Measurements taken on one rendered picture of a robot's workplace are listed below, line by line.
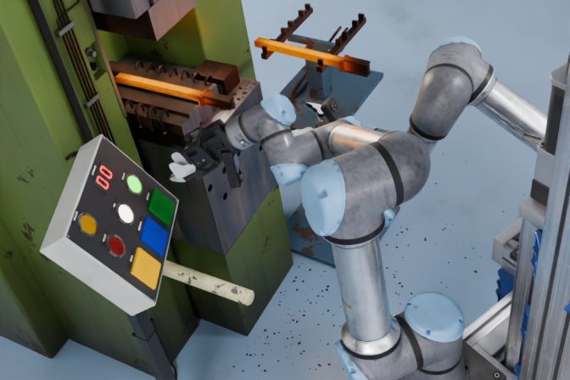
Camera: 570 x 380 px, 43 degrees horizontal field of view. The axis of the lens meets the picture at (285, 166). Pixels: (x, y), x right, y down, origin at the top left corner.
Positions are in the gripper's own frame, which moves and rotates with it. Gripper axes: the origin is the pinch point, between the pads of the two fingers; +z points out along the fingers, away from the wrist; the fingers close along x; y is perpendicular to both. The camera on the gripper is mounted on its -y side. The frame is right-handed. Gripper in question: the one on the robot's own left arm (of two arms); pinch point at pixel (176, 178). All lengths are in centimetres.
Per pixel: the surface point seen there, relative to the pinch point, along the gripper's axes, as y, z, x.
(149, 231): -3.1, 9.5, 10.3
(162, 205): -4.9, 9.5, 0.1
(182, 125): -7.3, 12.3, -35.8
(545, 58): -165, -65, -194
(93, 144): 17.5, 11.9, -3.7
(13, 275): -17, 97, -25
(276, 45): -20, -9, -76
